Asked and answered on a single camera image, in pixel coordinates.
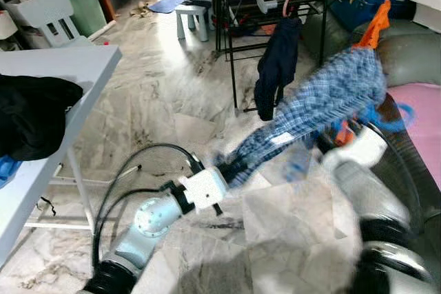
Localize blue plaid garment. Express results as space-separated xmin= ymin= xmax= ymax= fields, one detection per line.
xmin=214 ymin=46 xmax=388 ymax=188

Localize blue plastic hanger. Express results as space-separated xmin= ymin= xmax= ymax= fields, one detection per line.
xmin=286 ymin=101 xmax=416 ymax=178

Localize black garment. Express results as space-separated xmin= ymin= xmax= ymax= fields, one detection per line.
xmin=0 ymin=75 xmax=85 ymax=162

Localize pink plastic hanger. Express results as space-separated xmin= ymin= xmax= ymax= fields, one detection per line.
xmin=281 ymin=0 xmax=296 ymax=19

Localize navy blue garment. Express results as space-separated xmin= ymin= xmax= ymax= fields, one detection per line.
xmin=254 ymin=15 xmax=302 ymax=121

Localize black metal drying rack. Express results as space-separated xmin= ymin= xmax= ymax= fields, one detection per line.
xmin=214 ymin=0 xmax=414 ymax=112

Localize white plastic kid chair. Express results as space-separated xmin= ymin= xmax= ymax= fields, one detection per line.
xmin=14 ymin=0 xmax=94 ymax=48
xmin=174 ymin=0 xmax=216 ymax=41

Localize blue floor mat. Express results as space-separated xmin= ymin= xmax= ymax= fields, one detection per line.
xmin=148 ymin=0 xmax=187 ymax=14

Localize white folding table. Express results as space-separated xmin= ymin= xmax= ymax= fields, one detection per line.
xmin=0 ymin=46 xmax=123 ymax=267

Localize pink mattress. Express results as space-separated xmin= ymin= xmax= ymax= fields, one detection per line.
xmin=389 ymin=82 xmax=441 ymax=185

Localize orange shirt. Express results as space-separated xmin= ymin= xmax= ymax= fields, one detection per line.
xmin=353 ymin=0 xmax=392 ymax=50

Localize green bin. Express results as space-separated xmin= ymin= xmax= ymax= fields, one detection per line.
xmin=62 ymin=0 xmax=109 ymax=36

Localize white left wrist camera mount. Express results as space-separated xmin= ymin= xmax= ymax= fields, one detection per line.
xmin=181 ymin=167 xmax=229 ymax=211

